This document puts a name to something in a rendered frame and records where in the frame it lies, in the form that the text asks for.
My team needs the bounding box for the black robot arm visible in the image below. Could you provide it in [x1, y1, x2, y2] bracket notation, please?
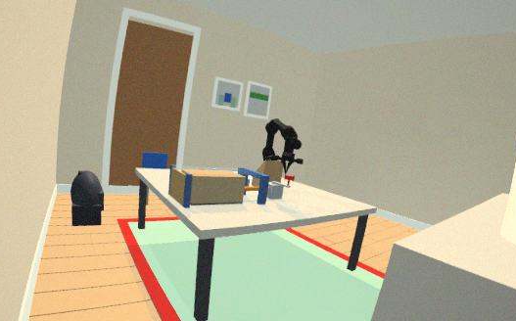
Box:
[262, 118, 302, 161]

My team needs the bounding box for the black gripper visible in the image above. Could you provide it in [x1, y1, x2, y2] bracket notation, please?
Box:
[271, 148, 304, 174]

